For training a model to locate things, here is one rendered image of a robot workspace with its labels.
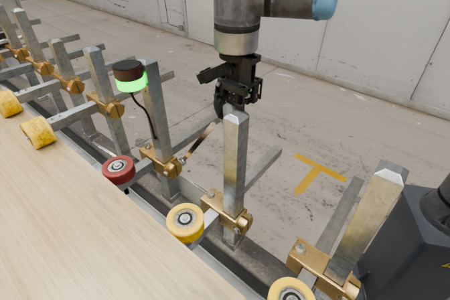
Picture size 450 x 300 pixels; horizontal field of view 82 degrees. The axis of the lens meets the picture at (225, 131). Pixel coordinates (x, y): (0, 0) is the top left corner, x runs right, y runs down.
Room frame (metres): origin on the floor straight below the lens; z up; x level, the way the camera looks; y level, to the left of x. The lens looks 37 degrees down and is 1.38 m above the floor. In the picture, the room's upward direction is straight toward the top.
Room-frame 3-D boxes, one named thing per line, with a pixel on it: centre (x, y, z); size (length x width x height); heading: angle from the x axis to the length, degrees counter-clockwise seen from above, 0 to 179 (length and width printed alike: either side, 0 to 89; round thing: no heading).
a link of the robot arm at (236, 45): (0.53, -0.02, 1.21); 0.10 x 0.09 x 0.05; 141
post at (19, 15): (1.02, 0.76, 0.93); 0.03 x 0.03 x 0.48; 51
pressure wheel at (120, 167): (0.48, 0.28, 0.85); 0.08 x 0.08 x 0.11
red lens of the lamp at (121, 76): (0.51, 0.20, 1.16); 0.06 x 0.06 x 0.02
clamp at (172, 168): (0.56, 0.19, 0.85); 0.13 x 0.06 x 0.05; 51
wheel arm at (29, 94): (0.92, 0.56, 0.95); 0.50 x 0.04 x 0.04; 141
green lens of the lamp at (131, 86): (0.51, 0.20, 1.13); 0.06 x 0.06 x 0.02
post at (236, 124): (0.39, -0.02, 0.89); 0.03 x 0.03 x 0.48; 51
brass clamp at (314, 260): (0.25, -0.20, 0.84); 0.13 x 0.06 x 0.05; 51
